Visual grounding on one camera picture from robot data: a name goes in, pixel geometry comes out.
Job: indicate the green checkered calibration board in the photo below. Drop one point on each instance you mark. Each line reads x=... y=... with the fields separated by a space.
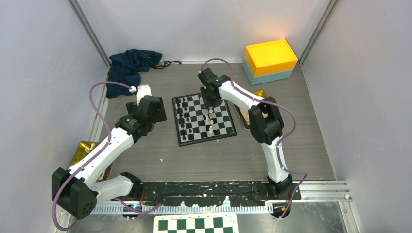
x=216 y=222

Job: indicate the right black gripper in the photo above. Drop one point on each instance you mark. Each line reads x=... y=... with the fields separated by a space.
x=208 y=104

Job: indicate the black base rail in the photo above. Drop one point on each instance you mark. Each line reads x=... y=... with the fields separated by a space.
x=206 y=194

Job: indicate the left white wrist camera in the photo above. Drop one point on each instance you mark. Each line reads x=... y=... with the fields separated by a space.
x=140 y=92

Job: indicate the gold tin with brown pieces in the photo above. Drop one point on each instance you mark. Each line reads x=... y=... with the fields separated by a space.
x=83 y=149

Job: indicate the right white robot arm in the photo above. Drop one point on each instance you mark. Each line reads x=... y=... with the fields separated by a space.
x=265 y=123

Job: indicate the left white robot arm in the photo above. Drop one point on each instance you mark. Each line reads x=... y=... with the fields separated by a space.
x=77 y=189

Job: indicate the black and white chessboard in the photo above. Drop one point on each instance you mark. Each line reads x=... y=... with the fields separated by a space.
x=190 y=121

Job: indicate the gold tin tray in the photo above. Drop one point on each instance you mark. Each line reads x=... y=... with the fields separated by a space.
x=243 y=115

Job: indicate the orange and teal box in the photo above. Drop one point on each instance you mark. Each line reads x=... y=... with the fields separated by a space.
x=268 y=61

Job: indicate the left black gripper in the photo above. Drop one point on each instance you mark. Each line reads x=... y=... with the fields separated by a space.
x=160 y=115

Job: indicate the dark blue cloth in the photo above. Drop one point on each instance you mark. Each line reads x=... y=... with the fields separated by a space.
x=126 y=67

